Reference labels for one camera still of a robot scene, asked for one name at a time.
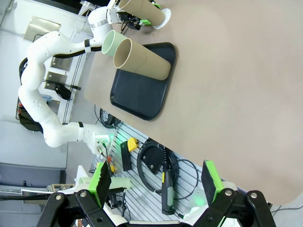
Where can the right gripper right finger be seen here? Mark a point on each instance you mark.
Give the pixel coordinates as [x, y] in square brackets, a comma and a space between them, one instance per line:
[210, 182]

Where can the dark hanging jacket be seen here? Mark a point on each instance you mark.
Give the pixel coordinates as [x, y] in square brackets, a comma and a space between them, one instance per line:
[27, 123]

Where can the black hanging bag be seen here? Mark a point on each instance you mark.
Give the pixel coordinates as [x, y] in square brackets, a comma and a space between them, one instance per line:
[63, 92]

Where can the yellow black emergency stop box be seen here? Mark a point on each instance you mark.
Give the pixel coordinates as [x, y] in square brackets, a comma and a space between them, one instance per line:
[126, 158]

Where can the tall brown cup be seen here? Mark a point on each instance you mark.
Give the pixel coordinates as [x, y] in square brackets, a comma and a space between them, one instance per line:
[142, 13]
[146, 62]

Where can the black plastic tray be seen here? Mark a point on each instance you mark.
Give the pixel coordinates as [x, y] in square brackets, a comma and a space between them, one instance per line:
[142, 99]

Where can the small metal wall panel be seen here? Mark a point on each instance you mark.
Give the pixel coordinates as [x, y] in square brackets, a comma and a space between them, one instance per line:
[60, 63]
[55, 79]

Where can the white scalloped paper coaster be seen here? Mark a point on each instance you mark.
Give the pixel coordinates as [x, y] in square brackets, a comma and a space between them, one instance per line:
[166, 20]

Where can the black handheld enabling pendant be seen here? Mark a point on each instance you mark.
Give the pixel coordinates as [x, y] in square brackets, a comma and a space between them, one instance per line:
[165, 179]

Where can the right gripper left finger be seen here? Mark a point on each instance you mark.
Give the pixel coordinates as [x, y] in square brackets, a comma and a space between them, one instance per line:
[100, 182]

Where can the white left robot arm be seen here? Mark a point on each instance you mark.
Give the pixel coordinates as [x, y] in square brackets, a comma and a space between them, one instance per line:
[35, 71]

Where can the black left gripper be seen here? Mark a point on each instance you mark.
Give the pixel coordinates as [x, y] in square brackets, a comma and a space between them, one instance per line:
[124, 19]

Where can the large metal wall panel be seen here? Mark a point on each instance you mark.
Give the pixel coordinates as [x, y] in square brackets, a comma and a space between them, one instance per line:
[42, 27]

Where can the slotted aluminium mounting plate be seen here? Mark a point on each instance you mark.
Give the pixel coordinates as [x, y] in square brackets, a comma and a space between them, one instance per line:
[142, 203]

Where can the tall pale green cup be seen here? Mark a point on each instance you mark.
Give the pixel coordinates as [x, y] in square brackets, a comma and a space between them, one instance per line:
[110, 45]

